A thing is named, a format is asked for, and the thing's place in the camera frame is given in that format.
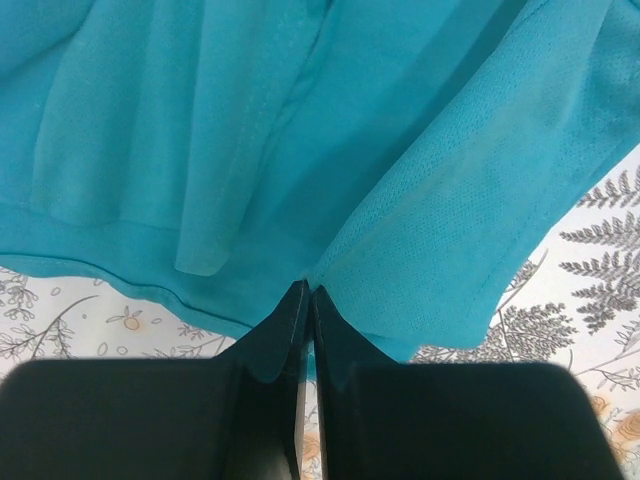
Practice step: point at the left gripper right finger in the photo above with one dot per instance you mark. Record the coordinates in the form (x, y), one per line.
(381, 419)

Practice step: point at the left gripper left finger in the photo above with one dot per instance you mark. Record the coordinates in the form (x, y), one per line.
(237, 415)

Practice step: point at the teal t shirt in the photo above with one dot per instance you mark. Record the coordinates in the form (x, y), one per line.
(407, 156)

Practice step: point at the floral table mat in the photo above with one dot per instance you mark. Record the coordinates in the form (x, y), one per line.
(575, 302)

